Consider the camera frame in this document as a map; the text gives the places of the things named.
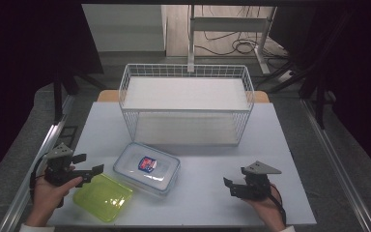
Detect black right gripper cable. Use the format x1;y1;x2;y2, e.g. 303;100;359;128
268;183;288;227

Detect wooden table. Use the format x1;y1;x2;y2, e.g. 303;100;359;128
96;89;271;104

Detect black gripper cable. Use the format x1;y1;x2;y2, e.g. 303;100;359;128
268;183;288;227
28;154;48;205

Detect white metal desk frame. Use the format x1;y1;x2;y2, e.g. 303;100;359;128
186;4;280;76

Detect aluminium rail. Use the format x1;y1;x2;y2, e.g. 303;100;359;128
300;98;371;232
0;94;75;232

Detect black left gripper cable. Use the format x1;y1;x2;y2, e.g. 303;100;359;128
28;154;48;205

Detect black stand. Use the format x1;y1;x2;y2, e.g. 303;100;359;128
52;62;108;126
254;9;352;131

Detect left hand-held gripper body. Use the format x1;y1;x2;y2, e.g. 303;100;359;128
43;142;85;189

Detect white power strip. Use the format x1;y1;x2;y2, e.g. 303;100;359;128
275;69;295;84

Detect black floor bracket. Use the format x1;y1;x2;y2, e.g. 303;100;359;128
55;125;79;149

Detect white cabinet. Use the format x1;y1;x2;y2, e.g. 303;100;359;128
81;3;169;53

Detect person's right hand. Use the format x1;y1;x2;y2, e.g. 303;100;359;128
243;189;287;231

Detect black cables on floor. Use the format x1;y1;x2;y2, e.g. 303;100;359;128
193;5;288;58

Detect person's left hand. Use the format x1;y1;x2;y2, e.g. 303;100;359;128
25;165;83;226

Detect green translucent food container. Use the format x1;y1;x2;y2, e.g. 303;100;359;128
72;172;134;223

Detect white wire shelf rack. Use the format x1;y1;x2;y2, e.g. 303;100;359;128
118;63;256;148

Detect dark curtain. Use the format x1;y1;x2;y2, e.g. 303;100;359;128
0;0;104;189
269;0;371;186

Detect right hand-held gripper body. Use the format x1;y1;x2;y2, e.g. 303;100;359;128
237;159;283;202

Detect clear food container blue rim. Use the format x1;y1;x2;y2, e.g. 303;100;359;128
112;141;182;198

